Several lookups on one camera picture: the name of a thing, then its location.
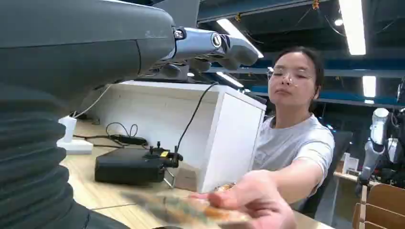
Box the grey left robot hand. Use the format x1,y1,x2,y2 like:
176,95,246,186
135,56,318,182
0,0,264,115

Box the person's hand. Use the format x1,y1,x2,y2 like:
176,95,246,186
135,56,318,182
189,170,298,229

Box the white desk partition box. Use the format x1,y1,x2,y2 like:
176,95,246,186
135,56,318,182
85,80,267,194

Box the person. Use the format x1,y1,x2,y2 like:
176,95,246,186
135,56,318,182
189,45,336,229

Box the white stand with base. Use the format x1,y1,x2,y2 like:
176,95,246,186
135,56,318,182
56,115,94,156

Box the background wooden table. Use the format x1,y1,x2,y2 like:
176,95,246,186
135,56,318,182
332,171,380,187

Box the long ceiling light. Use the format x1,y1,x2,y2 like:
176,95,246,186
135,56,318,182
216,18,265,59
216,72,245,89
338,0,367,56

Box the wooden card box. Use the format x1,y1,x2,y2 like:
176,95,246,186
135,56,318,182
352,183,405,229

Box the silver background robot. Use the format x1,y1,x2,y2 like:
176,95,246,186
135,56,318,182
355,107,405,194

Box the black remote controller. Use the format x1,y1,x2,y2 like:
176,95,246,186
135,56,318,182
94,141,184,187

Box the short ceiling light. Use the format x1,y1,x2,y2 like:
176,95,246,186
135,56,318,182
362,75,377,98

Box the white cable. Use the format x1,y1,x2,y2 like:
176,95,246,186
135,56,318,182
72,83,112,119

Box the black power adapter with cord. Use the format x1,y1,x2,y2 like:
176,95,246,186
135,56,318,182
73,122,149,149

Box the black cable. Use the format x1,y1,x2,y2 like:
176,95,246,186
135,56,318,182
175,81,220,153

